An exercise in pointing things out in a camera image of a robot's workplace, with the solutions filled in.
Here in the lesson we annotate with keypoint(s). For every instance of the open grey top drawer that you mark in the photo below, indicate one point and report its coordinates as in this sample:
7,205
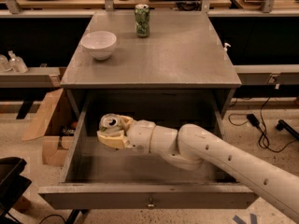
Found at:
99,177

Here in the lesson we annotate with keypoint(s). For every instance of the grey cabinet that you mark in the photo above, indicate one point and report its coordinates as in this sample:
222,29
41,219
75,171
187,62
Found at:
182,51

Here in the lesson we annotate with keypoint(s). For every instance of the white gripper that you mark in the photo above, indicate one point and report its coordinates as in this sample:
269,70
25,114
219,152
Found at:
139,135

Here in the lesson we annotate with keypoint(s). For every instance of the white ceramic bowl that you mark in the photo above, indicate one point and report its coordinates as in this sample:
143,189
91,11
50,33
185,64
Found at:
99,44

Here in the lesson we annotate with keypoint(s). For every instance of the cardboard box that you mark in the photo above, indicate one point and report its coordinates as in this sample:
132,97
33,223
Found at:
54,113

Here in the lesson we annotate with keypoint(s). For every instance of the dark green soda can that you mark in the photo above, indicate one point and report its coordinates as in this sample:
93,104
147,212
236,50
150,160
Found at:
142,20

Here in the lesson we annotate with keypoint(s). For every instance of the clear plastic bottle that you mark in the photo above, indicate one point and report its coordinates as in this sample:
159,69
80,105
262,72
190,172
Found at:
17,63

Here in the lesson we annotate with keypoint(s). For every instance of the black chair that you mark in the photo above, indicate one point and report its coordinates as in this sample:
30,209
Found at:
12,185

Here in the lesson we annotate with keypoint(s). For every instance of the white green 7up can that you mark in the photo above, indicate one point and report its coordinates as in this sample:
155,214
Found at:
110,124

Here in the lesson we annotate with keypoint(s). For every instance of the metal drawer knob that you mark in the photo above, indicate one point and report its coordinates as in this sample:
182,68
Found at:
150,204

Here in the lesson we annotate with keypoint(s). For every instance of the small white pump bottle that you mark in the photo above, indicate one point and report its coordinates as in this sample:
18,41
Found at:
226,46

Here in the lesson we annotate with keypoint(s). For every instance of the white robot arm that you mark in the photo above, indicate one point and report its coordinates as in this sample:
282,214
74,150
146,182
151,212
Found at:
190,145

